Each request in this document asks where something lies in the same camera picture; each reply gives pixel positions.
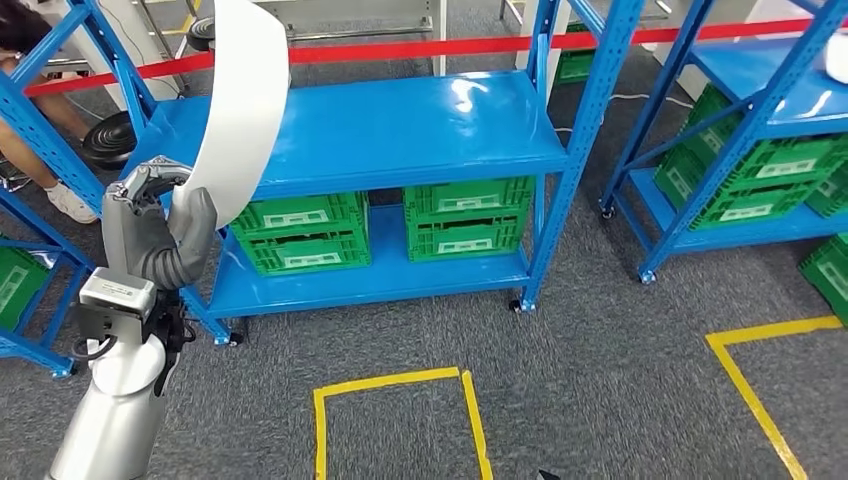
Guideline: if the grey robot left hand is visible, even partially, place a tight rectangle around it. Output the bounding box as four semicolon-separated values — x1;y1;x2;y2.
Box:
101;155;219;280

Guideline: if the white curved plastic part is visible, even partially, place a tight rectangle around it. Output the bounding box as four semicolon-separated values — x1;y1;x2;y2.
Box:
824;33;848;85
170;0;291;230

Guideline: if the blue steel shelf rack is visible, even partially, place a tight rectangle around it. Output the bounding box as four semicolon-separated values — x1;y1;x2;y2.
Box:
0;188;94;380
0;0;647;347
599;0;848;285

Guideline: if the black round stool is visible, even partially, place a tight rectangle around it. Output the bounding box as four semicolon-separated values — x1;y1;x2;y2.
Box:
80;110;138;172
185;16;217;53

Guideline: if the red barrier belt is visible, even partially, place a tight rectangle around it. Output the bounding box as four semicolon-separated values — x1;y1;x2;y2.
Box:
23;51;217;99
288;16;816;66

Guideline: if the pale grey cabinet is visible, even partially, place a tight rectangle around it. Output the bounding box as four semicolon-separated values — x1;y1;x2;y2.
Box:
39;0;187;111

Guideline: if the person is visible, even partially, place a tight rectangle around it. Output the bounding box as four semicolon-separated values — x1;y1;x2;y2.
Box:
0;0;101;225

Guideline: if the yellow floor tape square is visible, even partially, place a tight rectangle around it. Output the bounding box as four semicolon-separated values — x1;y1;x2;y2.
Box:
705;315;844;480
312;366;495;480

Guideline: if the black camera cable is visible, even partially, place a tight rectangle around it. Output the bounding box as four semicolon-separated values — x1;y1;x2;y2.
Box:
69;311;197;399

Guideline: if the white floor cable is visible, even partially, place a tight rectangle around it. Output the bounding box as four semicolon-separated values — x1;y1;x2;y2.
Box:
553;92;694;134

